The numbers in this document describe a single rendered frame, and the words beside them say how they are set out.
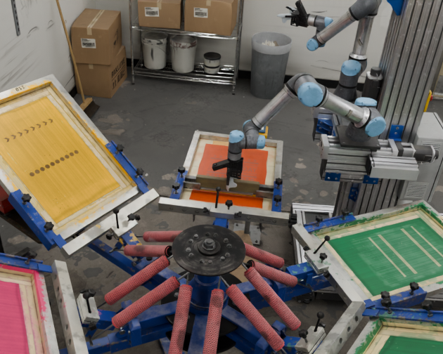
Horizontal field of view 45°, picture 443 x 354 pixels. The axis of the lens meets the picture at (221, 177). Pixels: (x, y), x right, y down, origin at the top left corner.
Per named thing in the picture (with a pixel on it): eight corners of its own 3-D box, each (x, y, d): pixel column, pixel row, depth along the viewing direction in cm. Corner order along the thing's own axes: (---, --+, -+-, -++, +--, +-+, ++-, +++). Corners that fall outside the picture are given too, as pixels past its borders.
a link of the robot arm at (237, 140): (246, 136, 276) (230, 136, 275) (244, 154, 282) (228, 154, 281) (244, 128, 282) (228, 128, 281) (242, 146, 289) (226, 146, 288)
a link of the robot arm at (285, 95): (300, 61, 279) (236, 123, 297) (305, 69, 270) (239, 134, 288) (314, 74, 284) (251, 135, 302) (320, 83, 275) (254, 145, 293)
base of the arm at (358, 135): (368, 129, 311) (372, 114, 305) (373, 142, 298) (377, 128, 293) (342, 128, 311) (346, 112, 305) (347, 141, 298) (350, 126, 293)
